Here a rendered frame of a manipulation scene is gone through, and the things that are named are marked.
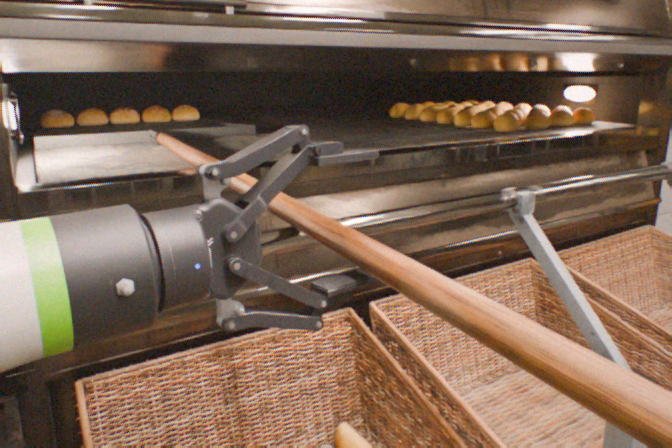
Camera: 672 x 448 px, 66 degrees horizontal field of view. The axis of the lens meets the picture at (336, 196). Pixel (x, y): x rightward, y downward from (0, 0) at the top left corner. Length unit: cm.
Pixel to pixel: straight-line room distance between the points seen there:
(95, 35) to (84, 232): 43
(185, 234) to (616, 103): 182
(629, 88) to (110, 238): 186
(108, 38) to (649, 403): 69
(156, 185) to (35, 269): 60
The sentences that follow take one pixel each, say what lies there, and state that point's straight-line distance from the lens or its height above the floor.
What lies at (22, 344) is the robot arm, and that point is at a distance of 37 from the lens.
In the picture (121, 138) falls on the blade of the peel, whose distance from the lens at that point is 142.
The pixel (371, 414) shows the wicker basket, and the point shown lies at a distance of 119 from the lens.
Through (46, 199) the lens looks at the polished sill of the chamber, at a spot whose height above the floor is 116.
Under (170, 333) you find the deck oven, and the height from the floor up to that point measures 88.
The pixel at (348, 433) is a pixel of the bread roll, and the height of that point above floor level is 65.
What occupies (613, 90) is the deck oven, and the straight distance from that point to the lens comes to 207.
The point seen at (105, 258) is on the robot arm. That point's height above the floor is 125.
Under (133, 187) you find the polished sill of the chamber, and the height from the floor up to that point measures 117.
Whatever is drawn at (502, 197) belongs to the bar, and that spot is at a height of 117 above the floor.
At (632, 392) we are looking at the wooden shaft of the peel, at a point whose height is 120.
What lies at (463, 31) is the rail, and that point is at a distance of 107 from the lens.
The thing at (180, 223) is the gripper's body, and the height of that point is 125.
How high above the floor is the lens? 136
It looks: 14 degrees down
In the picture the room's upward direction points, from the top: straight up
